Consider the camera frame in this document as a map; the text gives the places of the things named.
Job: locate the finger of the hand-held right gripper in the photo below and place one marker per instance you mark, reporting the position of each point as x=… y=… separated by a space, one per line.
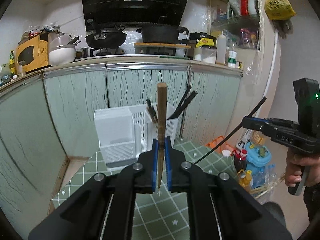
x=255 y=127
x=257 y=120

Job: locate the white squeeze bottle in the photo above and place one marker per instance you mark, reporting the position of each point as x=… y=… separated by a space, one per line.
x=220 y=50

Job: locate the green glass bottle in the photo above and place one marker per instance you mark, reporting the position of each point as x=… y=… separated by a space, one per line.
x=12 y=63

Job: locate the glass wall shelf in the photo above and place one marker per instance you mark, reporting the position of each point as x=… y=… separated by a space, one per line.
x=237 y=10

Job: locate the wooden board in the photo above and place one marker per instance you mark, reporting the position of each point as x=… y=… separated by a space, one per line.
x=162 y=45

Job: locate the black wok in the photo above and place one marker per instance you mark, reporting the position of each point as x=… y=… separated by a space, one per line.
x=106 y=38

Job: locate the yellow cooking oil bottle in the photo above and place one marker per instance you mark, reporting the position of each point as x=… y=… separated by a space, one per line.
x=245 y=178

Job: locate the large white bowl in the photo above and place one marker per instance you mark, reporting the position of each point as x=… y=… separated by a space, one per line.
x=62 y=56

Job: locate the black range hood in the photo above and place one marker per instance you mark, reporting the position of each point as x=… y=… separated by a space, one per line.
x=135 y=2

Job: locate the yellow plastic bag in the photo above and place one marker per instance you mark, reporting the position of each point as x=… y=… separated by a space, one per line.
x=278 y=5

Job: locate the blue plastic toy container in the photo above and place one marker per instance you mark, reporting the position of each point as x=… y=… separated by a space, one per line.
x=257 y=155

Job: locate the yellow-capped clear bottle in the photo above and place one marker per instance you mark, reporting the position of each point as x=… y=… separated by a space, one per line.
x=257 y=137

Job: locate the orange plastic bag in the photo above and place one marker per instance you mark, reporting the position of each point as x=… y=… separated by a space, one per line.
x=218 y=143

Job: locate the black cast-iron pot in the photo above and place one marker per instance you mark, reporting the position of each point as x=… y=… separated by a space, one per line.
x=160 y=33

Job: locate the green checked tablecloth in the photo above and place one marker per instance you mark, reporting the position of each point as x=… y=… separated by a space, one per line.
x=150 y=217

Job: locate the grey plastic utensil holder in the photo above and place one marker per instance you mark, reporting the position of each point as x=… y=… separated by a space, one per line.
x=112 y=130

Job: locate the small yellow jar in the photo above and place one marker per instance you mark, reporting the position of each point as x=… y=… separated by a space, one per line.
x=239 y=65

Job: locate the person's right hand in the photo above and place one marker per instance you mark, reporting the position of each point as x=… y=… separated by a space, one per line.
x=313 y=170

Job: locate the small white bowl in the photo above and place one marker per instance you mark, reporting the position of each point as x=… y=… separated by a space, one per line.
x=60 y=41

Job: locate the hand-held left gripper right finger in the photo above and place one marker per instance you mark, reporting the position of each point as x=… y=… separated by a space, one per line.
x=180 y=177

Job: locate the white jar with green label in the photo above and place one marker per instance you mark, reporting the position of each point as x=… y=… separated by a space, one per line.
x=232 y=60

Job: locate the clear container with black lid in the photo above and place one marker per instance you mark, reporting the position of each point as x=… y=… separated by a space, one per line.
x=206 y=53

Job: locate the red-capped dark sauce bottle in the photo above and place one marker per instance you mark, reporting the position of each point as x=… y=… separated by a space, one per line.
x=240 y=161

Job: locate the yellow microwave oven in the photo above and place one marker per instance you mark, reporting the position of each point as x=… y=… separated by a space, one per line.
x=31 y=53

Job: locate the white pipe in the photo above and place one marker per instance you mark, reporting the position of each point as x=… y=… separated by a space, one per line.
x=272 y=60

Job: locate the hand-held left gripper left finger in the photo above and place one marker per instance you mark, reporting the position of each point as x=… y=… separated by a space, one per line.
x=140 y=177

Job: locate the gas stove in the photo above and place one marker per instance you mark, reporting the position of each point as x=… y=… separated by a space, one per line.
x=135 y=52

